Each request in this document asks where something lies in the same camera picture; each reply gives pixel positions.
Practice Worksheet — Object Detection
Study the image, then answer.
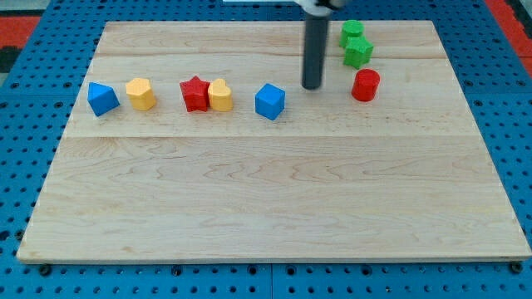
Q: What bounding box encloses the blue cube block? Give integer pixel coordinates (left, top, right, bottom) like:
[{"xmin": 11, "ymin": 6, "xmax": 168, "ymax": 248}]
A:
[{"xmin": 255, "ymin": 83, "xmax": 286, "ymax": 120}]

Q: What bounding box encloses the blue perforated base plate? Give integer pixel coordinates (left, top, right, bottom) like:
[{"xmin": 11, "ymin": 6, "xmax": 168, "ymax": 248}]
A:
[{"xmin": 1, "ymin": 1, "xmax": 531, "ymax": 298}]

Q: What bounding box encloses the red cylinder block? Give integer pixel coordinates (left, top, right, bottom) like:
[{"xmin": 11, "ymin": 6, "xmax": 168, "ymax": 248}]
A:
[{"xmin": 351, "ymin": 69, "xmax": 381, "ymax": 102}]

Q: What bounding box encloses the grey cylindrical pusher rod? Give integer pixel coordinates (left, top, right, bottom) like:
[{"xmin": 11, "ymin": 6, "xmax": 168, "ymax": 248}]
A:
[{"xmin": 301, "ymin": 13, "xmax": 329, "ymax": 91}]

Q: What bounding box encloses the wooden board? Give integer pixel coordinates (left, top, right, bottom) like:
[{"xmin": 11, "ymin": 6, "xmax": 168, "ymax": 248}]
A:
[{"xmin": 17, "ymin": 21, "xmax": 531, "ymax": 264}]

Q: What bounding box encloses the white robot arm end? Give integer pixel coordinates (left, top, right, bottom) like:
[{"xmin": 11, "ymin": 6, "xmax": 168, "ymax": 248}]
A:
[{"xmin": 293, "ymin": 0, "xmax": 351, "ymax": 17}]

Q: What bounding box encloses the green star block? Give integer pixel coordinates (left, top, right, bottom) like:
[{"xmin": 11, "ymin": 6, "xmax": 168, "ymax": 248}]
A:
[{"xmin": 343, "ymin": 37, "xmax": 374, "ymax": 69}]

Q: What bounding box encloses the yellow hexagon block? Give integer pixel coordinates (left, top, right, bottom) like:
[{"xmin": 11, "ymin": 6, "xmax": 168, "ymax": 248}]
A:
[{"xmin": 126, "ymin": 78, "xmax": 156, "ymax": 111}]

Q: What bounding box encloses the green cylinder block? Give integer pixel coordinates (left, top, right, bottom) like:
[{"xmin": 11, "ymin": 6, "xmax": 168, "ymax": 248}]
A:
[{"xmin": 339, "ymin": 19, "xmax": 364, "ymax": 48}]

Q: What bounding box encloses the blue triangular prism block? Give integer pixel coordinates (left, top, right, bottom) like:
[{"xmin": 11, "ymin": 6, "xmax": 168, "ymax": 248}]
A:
[{"xmin": 87, "ymin": 82, "xmax": 120, "ymax": 116}]

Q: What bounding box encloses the yellow heart block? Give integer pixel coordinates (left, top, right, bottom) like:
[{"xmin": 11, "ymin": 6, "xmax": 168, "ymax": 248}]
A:
[{"xmin": 208, "ymin": 78, "xmax": 234, "ymax": 112}]

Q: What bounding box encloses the red star block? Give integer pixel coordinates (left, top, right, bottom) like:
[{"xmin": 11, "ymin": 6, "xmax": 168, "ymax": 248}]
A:
[{"xmin": 180, "ymin": 76, "xmax": 210, "ymax": 112}]

